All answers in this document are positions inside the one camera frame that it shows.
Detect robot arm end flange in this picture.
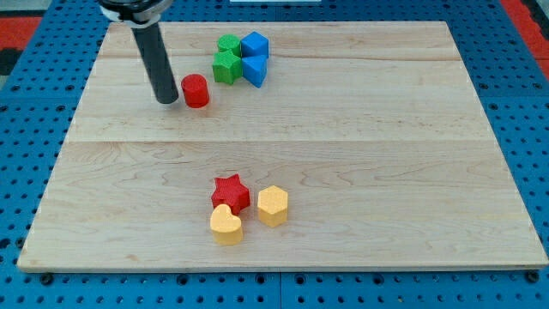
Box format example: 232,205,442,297
98,0,173,28

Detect green cylinder block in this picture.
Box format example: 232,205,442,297
217,33,241,58

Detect red star block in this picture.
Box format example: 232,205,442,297
211,174,251,215

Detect red cylinder block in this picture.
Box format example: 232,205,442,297
181,74,209,108

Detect yellow heart block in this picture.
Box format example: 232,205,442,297
209,204,244,245

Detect blue triangle block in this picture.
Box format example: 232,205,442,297
242,55,268,88

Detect wooden board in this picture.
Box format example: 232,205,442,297
18,21,548,273

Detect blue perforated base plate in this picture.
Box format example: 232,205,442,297
1,1,548,308

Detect green star block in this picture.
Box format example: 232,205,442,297
212,51,243,85

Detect blue cube block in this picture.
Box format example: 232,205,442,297
240,32,269,58

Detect yellow hexagon block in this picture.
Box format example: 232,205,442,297
257,185,288,227

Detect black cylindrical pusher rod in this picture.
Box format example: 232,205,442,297
132,22,178,104

